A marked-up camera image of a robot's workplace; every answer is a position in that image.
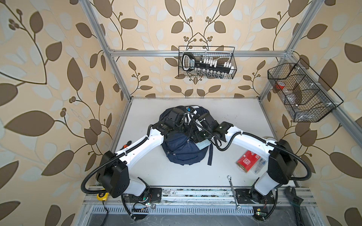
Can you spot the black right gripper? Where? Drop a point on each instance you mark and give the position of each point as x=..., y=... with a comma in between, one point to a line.
x=195, y=133

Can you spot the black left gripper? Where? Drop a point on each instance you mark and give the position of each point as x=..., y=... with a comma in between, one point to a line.
x=187, y=133

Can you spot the navy blue school backpack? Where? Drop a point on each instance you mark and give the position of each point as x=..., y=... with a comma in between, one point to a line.
x=178, y=147

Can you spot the red book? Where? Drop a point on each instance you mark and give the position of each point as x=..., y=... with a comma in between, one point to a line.
x=247, y=161

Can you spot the clear plastic box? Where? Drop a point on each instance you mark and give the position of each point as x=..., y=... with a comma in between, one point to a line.
x=258, y=166

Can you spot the light blue calculator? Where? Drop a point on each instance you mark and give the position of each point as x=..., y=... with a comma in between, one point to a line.
x=203, y=144

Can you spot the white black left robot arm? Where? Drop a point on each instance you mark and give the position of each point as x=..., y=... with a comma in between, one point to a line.
x=112, y=176

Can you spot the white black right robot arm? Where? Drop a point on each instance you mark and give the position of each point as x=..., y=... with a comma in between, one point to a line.
x=283, y=164

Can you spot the orange black pliers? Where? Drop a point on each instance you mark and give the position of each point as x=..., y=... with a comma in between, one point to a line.
x=127, y=145

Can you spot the silver combination wrench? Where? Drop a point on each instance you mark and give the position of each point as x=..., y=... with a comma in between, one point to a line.
x=238, y=207

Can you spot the red cap clear bottle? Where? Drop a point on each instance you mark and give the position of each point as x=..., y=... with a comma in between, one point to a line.
x=280, y=88

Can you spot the yellow tape measure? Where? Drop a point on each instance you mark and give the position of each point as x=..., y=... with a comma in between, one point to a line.
x=102, y=196

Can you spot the black adjustable wrench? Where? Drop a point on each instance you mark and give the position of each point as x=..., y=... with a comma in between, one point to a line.
x=295, y=201

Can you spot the socket set black rail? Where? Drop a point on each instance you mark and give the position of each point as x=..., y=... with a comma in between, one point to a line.
x=207, y=63

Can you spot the black wire basket back wall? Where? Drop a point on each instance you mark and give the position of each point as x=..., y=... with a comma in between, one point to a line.
x=206, y=48

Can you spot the black wire basket wall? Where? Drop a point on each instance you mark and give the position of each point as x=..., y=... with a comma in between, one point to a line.
x=314, y=97
x=206, y=48

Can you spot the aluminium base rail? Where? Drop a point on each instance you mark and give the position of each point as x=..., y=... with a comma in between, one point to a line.
x=186, y=200

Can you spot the black wire basket right wall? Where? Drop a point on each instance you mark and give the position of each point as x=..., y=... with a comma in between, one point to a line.
x=314, y=97

